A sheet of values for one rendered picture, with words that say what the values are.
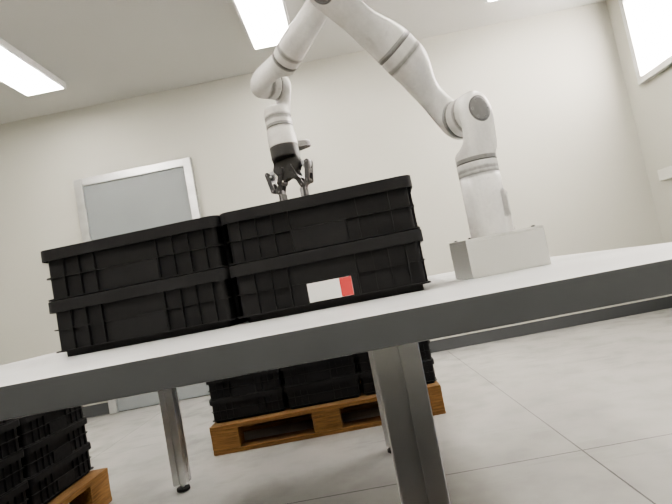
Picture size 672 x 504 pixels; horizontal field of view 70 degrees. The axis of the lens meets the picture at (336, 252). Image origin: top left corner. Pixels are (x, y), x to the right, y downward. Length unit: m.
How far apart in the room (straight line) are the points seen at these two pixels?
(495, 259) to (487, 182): 0.18
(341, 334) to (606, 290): 0.31
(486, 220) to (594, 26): 4.24
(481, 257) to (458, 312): 0.49
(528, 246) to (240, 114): 3.76
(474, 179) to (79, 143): 4.31
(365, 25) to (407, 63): 0.12
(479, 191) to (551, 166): 3.57
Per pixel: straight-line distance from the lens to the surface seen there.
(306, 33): 1.23
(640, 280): 0.65
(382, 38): 1.12
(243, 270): 0.98
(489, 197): 1.12
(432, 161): 4.40
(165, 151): 4.69
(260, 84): 1.29
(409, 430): 0.65
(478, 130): 1.14
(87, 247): 1.12
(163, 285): 1.04
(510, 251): 1.08
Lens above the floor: 0.74
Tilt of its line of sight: 4 degrees up
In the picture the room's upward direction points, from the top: 11 degrees counter-clockwise
